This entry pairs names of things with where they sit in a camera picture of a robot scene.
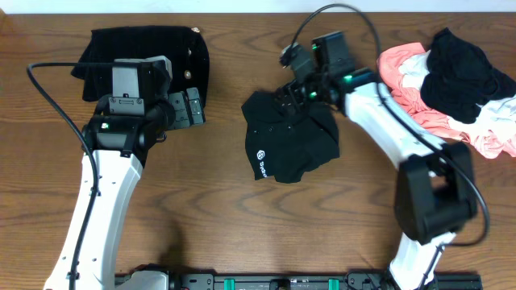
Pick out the black polo shirt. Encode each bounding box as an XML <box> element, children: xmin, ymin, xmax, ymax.
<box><xmin>241</xmin><ymin>91</ymin><xmax>340</xmax><ymax>184</ymax></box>

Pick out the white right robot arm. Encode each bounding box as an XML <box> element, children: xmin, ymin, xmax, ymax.
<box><xmin>278</xmin><ymin>31</ymin><xmax>482</xmax><ymax>289</ymax></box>

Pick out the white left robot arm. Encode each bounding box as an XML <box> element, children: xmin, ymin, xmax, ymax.
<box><xmin>44</xmin><ymin>56</ymin><xmax>206</xmax><ymax>289</ymax></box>

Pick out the black velvet buttoned garment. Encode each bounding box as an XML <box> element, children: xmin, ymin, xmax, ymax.
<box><xmin>79</xmin><ymin>26</ymin><xmax>210</xmax><ymax>106</ymax></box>

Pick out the black crumpled garment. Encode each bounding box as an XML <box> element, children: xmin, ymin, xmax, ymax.
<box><xmin>420</xmin><ymin>28</ymin><xmax>515</xmax><ymax>124</ymax></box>

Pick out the coral pink garment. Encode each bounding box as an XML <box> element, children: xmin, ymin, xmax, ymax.
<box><xmin>378</xmin><ymin>43</ymin><xmax>515</xmax><ymax>159</ymax></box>

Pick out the white garment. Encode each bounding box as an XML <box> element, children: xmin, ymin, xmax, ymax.
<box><xmin>397</xmin><ymin>52</ymin><xmax>515</xmax><ymax>143</ymax></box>

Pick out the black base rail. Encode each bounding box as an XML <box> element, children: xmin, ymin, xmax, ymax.
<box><xmin>114</xmin><ymin>263</ymin><xmax>484</xmax><ymax>290</ymax></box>

